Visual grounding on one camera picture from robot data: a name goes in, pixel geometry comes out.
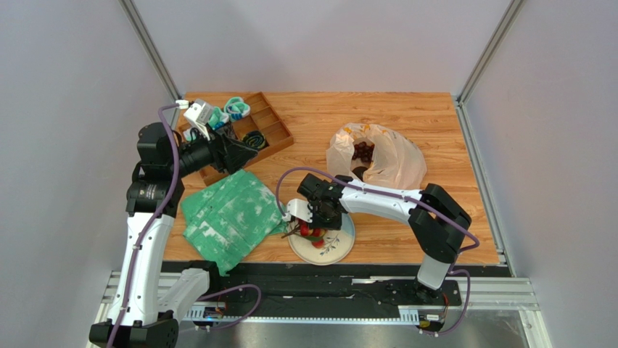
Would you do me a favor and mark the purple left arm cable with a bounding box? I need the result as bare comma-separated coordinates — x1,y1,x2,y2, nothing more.
106,99,263,348

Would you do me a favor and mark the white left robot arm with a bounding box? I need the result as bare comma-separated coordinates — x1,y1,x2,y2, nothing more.
88,122,258,347

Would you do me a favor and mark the red fake fruit bunch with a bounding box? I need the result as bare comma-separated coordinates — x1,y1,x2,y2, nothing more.
281,219,327,249

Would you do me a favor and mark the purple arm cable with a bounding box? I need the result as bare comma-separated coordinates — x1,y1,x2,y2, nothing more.
276,167,481,337
106,99,263,348

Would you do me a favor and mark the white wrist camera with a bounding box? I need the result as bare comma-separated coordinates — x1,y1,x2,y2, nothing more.
283,199,313,223
184,99,214,141

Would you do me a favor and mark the cream and blue ceramic plate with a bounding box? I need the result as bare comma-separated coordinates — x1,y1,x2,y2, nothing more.
287,215,355,266

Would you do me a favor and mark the dark coiled cable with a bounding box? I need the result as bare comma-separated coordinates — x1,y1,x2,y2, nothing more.
242,130,269,152

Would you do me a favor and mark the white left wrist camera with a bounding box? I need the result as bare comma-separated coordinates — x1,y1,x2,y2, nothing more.
184,99,214,141

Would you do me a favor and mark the green white cloth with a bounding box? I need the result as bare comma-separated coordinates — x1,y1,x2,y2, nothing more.
181,170,287,276

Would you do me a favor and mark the dark fake grape bunch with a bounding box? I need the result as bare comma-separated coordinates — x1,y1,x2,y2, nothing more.
352,141,375,164

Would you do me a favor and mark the translucent white plastic bag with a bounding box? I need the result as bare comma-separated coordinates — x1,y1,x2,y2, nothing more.
326,123,427,190

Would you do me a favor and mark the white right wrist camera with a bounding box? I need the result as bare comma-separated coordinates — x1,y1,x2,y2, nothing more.
283,199,313,223

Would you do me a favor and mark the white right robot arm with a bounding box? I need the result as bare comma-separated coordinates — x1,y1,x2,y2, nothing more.
284,174,472,290

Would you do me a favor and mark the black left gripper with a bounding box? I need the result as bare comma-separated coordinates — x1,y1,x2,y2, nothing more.
168,122,257,178

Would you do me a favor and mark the dark round fake fruit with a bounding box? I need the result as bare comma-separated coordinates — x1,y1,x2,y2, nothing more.
352,165,368,181

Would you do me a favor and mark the wooden compartment tray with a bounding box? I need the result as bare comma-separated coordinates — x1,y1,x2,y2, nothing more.
178,92,294,165

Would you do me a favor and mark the teal white rolled sock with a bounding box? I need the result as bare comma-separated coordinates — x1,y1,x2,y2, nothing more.
224,96,251,122

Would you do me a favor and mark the white teal patterned sock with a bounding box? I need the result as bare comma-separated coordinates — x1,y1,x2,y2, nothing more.
208,107,230,132

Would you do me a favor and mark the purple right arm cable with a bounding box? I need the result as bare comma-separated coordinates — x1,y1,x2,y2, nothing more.
276,167,481,337

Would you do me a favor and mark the aluminium frame rail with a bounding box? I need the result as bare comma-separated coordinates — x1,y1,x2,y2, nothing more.
118,0,181,99

